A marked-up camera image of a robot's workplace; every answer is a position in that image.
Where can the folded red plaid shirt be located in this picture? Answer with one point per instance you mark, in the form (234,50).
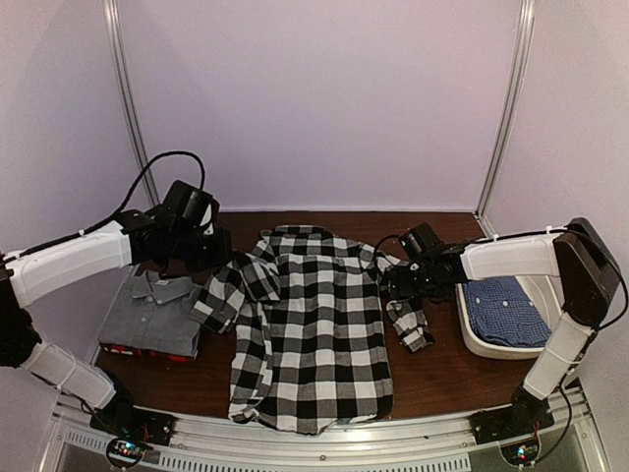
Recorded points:
(148,353)

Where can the right aluminium frame post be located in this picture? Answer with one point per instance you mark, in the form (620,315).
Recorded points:
(521,53)

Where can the left aluminium frame post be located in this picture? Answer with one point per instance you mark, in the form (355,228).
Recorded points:
(124,83)

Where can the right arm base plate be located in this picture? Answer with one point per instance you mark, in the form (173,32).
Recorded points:
(511,423)

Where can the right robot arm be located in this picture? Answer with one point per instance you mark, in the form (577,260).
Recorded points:
(579,278)

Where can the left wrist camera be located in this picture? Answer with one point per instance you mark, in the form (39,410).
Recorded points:
(208,219)

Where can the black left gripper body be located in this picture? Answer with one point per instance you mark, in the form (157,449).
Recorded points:
(199,256)

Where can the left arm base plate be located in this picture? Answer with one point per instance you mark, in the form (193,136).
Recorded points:
(132,423)

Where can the black white checked shirt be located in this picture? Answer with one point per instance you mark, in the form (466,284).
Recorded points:
(308,309)

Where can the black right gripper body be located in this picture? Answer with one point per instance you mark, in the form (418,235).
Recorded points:
(424,285)

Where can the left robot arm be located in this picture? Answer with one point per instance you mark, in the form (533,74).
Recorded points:
(30,276)

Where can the folded grey shirt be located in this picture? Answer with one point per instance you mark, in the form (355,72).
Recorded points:
(154,312)

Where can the white plastic basket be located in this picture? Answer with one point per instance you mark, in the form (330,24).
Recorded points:
(541,291)

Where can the aluminium frame post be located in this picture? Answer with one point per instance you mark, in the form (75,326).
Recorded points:
(521,53)
(124,83)

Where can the blue checked shirt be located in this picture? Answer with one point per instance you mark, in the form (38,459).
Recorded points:
(501,313)

